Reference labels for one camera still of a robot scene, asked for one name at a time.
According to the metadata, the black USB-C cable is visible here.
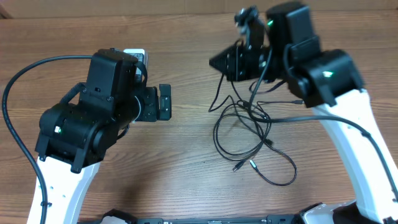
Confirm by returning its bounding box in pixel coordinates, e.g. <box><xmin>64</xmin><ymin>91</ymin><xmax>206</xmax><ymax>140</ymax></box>
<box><xmin>208</xmin><ymin>73</ymin><xmax>305</xmax><ymax>187</ymax></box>

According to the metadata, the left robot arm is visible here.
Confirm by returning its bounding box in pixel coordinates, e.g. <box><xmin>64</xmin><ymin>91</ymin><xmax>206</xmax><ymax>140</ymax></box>
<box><xmin>28</xmin><ymin>49</ymin><xmax>172</xmax><ymax>223</ymax></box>

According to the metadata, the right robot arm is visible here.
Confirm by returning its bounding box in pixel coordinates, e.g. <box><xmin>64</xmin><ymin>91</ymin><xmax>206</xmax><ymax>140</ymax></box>
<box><xmin>209</xmin><ymin>1</ymin><xmax>397</xmax><ymax>223</ymax></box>

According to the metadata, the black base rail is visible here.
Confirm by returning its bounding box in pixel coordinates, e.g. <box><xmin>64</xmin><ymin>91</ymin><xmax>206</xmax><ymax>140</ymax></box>
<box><xmin>102</xmin><ymin>208</ymin><xmax>302</xmax><ymax>224</ymax></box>

